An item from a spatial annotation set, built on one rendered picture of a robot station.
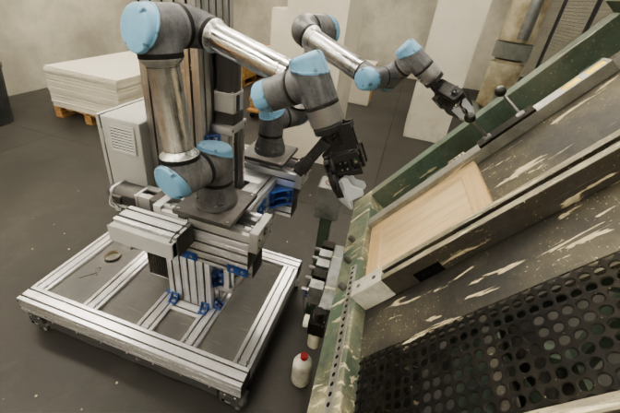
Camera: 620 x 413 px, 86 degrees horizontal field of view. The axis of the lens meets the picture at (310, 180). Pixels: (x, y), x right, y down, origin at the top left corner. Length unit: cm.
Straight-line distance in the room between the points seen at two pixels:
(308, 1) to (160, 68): 270
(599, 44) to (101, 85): 431
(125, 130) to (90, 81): 318
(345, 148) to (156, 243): 80
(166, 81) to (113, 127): 60
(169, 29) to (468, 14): 429
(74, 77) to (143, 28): 391
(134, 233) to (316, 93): 87
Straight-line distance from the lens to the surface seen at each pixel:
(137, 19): 97
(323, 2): 352
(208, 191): 120
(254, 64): 92
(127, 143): 153
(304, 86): 69
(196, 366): 180
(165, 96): 100
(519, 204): 93
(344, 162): 73
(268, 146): 159
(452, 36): 493
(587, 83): 134
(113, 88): 447
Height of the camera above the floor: 175
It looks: 30 degrees down
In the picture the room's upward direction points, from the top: 7 degrees clockwise
